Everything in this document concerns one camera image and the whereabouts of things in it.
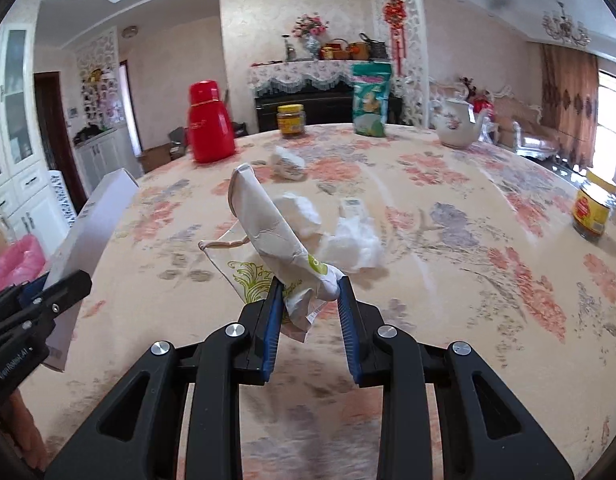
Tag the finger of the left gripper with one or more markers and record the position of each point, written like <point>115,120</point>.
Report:
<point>59,297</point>
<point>33,282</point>

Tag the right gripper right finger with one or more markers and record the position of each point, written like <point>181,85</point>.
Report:
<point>486,432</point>

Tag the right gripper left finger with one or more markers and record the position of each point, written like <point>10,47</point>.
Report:
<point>178,406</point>

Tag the white cardboard box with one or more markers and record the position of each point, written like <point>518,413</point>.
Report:
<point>82,250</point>

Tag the paper bag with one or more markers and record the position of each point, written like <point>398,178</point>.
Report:
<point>308,284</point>

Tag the white tissue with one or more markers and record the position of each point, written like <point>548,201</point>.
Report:
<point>353,247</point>

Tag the small qr code box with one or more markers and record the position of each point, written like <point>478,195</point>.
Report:
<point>353,207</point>

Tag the pink lined trash bin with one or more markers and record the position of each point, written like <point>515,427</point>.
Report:
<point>21,262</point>

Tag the person's left hand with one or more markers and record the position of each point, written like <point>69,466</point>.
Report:
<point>21,426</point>

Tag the white glass door cabinet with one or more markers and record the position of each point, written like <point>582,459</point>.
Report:
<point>28,204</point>

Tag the low white cabinet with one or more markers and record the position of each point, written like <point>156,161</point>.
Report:
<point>107,152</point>

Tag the red thermos jug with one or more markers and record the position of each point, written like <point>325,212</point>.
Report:
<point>210,131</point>

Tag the yellow label jar right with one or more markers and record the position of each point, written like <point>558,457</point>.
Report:
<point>594,203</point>

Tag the yellow lid jar far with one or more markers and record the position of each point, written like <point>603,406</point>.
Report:
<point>291,119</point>

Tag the white sofa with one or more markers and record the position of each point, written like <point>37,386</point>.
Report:
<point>513,124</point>

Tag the white floral teapot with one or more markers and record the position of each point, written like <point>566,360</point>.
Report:
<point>457,124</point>

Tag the floral lace piano cover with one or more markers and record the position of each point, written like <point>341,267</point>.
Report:
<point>292,77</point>

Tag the black piano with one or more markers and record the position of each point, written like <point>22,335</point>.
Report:
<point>330,106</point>

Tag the brown curtain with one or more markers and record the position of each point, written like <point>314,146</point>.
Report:
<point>570,93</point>

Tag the green snack bag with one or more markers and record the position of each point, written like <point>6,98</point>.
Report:
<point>370,98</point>

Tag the pink flower vase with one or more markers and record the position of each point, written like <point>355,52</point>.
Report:
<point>308,29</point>

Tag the black handbag on piano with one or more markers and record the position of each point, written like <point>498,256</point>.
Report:
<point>377,50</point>

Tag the chandelier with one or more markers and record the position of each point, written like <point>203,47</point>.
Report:
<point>560,26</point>

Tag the red chinese knot ornament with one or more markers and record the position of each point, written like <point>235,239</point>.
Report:
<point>394,13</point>

